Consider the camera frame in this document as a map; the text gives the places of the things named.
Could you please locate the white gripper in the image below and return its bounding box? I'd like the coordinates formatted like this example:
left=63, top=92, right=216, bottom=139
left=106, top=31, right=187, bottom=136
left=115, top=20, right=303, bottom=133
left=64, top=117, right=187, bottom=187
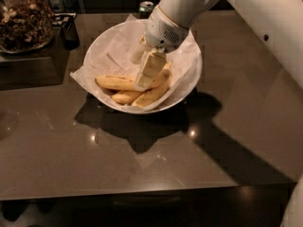
left=131, top=6, right=189, bottom=91

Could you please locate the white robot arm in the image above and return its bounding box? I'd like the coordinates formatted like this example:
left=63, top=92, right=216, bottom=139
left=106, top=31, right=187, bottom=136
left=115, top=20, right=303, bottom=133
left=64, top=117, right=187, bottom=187
left=146, top=0, right=303, bottom=227

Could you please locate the white bowl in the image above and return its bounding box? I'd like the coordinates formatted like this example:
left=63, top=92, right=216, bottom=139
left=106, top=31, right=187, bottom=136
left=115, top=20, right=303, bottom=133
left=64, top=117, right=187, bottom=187
left=82, top=18, right=204, bottom=115

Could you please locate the lower small yellow banana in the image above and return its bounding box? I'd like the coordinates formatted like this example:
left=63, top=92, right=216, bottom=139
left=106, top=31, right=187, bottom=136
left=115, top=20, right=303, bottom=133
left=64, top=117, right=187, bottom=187
left=111, top=91, right=143, bottom=105

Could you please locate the white paper liner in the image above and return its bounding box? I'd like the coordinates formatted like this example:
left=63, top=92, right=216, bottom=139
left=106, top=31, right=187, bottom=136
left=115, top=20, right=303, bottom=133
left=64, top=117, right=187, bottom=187
left=69, top=13, right=200, bottom=114

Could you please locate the green soda can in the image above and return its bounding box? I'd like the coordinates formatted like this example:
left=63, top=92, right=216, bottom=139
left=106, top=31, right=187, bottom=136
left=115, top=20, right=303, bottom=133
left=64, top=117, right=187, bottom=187
left=138, top=1, right=154, bottom=19

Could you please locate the small black cup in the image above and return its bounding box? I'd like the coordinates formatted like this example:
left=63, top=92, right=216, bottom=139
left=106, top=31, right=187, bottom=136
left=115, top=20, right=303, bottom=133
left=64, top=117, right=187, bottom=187
left=62, top=15, right=80, bottom=50

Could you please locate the dark tray under jar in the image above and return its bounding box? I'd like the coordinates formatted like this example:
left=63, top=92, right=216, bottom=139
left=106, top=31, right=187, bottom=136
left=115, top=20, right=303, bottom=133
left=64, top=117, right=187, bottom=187
left=0, top=27, right=69, bottom=91

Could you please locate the glass jar of nuts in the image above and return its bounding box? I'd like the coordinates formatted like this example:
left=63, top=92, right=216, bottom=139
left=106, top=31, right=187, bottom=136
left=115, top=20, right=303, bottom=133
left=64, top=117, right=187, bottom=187
left=0, top=0, right=54, bottom=54

